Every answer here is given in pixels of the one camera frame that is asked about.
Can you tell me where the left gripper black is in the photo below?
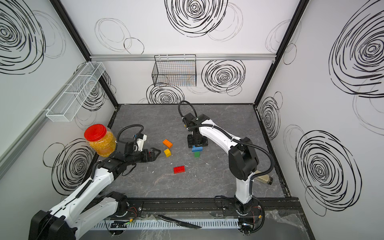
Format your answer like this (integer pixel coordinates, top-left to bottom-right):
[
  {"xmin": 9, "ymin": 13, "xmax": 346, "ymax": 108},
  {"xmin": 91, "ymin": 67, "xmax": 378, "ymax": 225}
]
[{"xmin": 126, "ymin": 147, "xmax": 162, "ymax": 167}]

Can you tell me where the light blue lego brick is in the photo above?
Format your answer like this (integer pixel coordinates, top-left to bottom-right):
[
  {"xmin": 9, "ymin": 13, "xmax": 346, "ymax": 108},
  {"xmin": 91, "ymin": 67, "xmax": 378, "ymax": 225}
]
[{"xmin": 192, "ymin": 146, "xmax": 203, "ymax": 152}]

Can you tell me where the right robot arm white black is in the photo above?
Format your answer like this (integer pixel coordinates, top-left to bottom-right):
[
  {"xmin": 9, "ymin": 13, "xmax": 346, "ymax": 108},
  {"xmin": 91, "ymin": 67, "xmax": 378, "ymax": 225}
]
[{"xmin": 187, "ymin": 120, "xmax": 259, "ymax": 216}]

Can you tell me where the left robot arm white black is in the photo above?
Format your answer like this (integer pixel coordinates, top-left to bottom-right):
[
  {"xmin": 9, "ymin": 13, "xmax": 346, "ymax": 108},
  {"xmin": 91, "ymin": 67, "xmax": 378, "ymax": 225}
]
[{"xmin": 28, "ymin": 148, "xmax": 161, "ymax": 240}]

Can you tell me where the yellow square lego brick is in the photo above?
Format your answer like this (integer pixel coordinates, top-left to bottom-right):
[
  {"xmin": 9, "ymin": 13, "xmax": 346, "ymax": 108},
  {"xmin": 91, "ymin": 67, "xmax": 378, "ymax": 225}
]
[{"xmin": 164, "ymin": 149, "xmax": 172, "ymax": 158}]

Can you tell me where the orange long lego brick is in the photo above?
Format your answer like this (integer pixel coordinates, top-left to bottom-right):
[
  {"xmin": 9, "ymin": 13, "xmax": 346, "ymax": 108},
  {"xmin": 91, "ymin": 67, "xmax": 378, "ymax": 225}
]
[{"xmin": 163, "ymin": 139, "xmax": 173, "ymax": 149}]

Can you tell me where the red flat lego brick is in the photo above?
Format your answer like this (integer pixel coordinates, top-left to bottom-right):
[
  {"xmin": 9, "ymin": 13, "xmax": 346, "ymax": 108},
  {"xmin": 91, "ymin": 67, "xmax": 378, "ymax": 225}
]
[{"xmin": 173, "ymin": 166, "xmax": 186, "ymax": 174}]

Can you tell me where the plastic jar red lid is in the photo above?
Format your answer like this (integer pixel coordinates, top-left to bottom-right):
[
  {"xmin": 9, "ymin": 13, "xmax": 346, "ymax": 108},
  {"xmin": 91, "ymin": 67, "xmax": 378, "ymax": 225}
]
[{"xmin": 84, "ymin": 124, "xmax": 117, "ymax": 158}]

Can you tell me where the small glass jar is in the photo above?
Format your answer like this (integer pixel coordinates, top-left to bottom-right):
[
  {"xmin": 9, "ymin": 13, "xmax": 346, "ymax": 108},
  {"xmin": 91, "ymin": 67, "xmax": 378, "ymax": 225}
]
[{"xmin": 254, "ymin": 175, "xmax": 274, "ymax": 185}]

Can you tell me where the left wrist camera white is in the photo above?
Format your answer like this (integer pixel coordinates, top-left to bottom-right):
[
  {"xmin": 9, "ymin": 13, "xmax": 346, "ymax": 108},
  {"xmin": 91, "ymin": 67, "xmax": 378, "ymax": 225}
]
[{"xmin": 136, "ymin": 134, "xmax": 147, "ymax": 152}]

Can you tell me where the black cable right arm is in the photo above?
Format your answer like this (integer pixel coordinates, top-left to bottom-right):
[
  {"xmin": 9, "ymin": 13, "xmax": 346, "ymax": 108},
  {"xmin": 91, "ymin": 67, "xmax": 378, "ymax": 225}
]
[{"xmin": 177, "ymin": 100, "xmax": 275, "ymax": 181}]

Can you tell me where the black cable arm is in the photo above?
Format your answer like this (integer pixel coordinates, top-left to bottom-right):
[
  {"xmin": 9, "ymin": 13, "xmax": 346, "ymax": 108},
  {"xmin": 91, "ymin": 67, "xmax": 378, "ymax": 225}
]
[
  {"xmin": 116, "ymin": 124, "xmax": 145, "ymax": 145},
  {"xmin": 177, "ymin": 100, "xmax": 275, "ymax": 181}
]

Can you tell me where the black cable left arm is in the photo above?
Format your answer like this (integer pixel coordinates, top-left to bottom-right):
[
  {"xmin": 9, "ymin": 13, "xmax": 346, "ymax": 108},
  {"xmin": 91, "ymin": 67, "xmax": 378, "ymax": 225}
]
[{"xmin": 116, "ymin": 124, "xmax": 145, "ymax": 145}]

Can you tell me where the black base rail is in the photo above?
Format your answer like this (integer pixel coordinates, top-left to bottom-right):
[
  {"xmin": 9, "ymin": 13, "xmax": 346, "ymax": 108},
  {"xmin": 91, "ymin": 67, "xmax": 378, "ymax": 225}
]
[{"xmin": 126, "ymin": 197, "xmax": 302, "ymax": 217}]

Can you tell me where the black wire basket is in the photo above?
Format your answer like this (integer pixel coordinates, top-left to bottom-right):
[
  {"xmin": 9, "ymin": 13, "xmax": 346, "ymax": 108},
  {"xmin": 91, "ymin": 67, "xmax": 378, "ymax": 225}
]
[{"xmin": 151, "ymin": 54, "xmax": 197, "ymax": 87}]

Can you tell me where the white slotted cable duct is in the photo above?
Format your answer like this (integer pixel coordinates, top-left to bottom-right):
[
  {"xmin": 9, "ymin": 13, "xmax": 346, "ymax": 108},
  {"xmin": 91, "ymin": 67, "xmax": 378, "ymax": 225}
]
[{"xmin": 91, "ymin": 219, "xmax": 240, "ymax": 231}]

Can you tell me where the white wire shelf basket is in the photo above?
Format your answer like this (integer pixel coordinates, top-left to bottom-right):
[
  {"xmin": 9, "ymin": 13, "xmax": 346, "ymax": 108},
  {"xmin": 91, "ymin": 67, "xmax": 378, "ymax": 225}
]
[{"xmin": 46, "ymin": 62, "xmax": 105, "ymax": 122}]

